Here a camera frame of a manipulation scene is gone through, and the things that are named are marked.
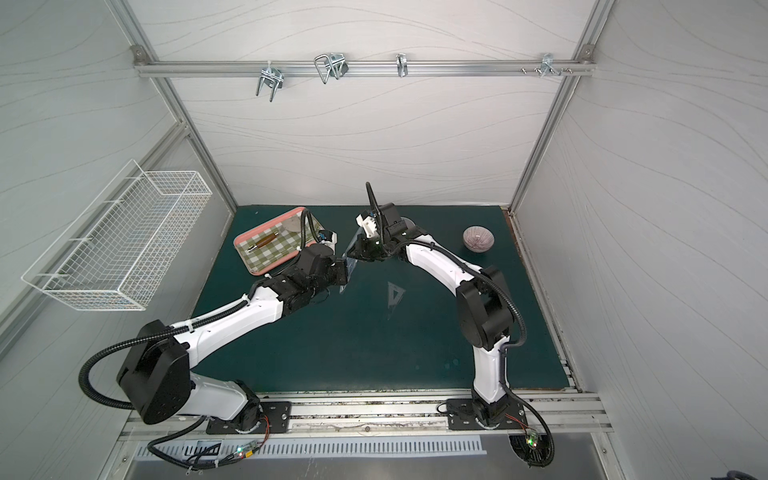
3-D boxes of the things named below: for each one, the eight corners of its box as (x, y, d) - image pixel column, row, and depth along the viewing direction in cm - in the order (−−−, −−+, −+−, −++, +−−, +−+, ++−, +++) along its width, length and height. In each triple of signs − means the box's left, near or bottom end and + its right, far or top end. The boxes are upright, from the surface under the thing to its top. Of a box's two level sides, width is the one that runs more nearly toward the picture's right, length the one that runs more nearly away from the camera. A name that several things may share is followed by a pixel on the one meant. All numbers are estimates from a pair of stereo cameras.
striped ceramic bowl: (464, 252, 107) (467, 246, 104) (460, 231, 114) (462, 224, 111) (494, 252, 107) (497, 246, 104) (488, 231, 114) (490, 224, 111)
